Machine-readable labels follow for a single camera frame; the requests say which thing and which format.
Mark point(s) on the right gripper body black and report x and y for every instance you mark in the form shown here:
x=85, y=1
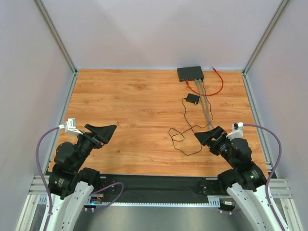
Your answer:
x=215, y=139

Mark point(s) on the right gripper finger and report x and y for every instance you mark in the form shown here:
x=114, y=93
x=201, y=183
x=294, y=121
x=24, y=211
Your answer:
x=217, y=132
x=205, y=138

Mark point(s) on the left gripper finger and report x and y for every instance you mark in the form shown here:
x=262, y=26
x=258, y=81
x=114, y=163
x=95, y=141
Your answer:
x=105, y=130
x=104, y=138

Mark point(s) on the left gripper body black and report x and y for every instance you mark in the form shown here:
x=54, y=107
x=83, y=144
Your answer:
x=95, y=138

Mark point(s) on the black network switch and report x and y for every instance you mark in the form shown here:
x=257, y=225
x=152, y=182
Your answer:
x=190, y=73

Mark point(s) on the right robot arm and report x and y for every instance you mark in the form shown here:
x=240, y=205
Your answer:
x=245, y=173

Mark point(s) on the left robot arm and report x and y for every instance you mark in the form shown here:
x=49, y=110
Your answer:
x=67, y=168

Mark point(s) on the black power adapter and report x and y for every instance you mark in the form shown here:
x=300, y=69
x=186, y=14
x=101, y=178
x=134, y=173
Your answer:
x=192, y=98

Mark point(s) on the black cloth strip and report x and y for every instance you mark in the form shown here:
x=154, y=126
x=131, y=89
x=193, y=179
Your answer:
x=151, y=189

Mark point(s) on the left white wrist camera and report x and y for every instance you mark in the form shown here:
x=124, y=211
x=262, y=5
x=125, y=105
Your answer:
x=70, y=127

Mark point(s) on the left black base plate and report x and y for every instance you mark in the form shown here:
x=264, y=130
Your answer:
x=106, y=181

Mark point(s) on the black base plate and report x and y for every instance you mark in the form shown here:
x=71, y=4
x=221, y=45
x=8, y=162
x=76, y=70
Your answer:
x=214, y=186
x=106, y=181

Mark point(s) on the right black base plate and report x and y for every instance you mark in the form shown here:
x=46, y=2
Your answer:
x=214, y=186

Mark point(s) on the aluminium front rail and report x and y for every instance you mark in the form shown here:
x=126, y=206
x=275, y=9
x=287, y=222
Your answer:
x=161, y=190

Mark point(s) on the left aluminium frame post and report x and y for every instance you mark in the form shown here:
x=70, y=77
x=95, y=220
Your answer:
x=54, y=33

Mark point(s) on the aluminium frame post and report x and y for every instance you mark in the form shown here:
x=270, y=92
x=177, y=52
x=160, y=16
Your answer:
x=54, y=33
x=269, y=29

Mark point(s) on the right aluminium frame post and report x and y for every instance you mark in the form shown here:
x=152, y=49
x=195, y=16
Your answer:
x=269, y=29

